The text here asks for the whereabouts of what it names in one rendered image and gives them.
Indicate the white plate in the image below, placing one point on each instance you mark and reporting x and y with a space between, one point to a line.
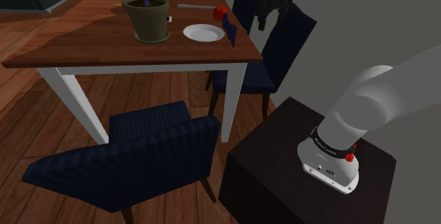
203 33

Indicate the dark blue upholstered chair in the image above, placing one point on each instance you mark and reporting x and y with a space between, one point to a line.
246 2
286 47
131 161

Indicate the red round object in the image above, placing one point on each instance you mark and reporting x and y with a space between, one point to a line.
220 13

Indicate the wooden table with white legs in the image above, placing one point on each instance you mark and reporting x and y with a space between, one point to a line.
103 49

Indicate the dark robot stand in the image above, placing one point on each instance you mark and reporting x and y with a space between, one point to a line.
268 168

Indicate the dark blue ridged rack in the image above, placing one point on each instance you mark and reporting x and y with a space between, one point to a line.
230 30

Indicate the silver knife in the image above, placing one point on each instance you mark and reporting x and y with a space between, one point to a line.
194 6

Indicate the green plant pot with saucer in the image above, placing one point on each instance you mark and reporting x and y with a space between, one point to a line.
150 20

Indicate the yellow pencil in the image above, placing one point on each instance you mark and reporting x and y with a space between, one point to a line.
117 5

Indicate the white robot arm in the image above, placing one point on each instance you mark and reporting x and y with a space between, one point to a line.
375 102

